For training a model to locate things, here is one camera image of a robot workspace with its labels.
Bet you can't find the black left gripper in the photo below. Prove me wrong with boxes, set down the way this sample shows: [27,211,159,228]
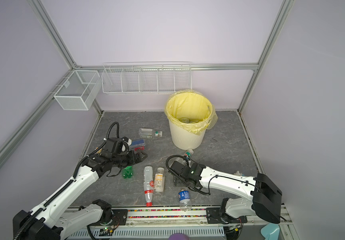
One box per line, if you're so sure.
[112,148,147,169]

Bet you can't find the clear square bottle green cap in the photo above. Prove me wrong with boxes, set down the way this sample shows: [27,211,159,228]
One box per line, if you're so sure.
[183,149,194,161]

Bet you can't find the clear bottle blue cap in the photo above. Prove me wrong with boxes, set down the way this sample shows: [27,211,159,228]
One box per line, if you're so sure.
[178,189,192,212]

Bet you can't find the clear bottle red cap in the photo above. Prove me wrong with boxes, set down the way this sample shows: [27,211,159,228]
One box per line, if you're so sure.
[143,166,154,207]

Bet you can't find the clear bottle white green cap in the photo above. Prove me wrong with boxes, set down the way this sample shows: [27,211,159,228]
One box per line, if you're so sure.
[179,118,200,124]

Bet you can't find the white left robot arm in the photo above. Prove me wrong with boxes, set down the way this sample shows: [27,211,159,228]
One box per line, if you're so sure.
[13,122,147,240]

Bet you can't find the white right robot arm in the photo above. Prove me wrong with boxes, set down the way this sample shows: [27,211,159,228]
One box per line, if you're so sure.
[165,155,282,224]

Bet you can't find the white ribbed trash bin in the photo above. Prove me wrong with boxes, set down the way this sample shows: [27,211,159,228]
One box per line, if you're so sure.
[169,121,206,150]

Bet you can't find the yellow bin liner bag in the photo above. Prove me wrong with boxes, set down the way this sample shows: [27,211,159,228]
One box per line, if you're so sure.
[164,89,218,135]

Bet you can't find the small bottle blue red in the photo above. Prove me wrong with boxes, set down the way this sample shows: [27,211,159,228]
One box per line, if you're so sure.
[129,139,146,151]

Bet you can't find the white bottle orange label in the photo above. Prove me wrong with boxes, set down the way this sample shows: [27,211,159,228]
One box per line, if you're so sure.
[154,167,165,194]

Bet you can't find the clear bottle far green cap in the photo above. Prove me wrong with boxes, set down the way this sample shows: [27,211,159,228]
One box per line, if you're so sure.
[138,128,163,139]

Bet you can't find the purple object bottom edge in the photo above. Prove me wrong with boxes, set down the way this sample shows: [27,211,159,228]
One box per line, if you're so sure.
[168,233,190,240]

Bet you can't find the white mesh box basket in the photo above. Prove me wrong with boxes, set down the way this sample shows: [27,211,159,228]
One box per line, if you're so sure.
[54,70,101,111]

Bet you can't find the light blue object corner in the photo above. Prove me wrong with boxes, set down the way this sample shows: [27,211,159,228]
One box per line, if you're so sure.
[260,223,280,240]

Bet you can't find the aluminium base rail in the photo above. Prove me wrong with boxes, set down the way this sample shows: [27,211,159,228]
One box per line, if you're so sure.
[68,206,299,240]

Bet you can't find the white wire shelf basket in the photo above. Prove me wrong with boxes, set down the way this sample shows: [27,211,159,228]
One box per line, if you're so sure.
[101,62,192,94]

